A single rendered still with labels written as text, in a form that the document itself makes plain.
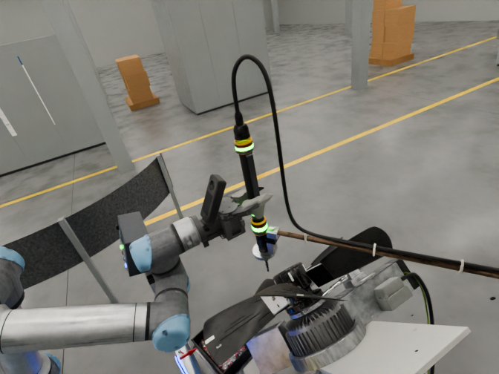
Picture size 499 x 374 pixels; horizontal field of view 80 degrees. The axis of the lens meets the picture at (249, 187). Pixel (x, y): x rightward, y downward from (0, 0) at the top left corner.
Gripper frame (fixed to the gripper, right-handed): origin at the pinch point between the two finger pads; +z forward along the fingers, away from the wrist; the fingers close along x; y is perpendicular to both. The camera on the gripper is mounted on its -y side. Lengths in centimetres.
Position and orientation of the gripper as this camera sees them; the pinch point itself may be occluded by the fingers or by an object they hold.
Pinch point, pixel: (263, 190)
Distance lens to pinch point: 78.6
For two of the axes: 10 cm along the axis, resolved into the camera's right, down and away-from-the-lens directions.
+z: 8.6, -3.9, 3.3
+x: 4.8, 4.1, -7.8
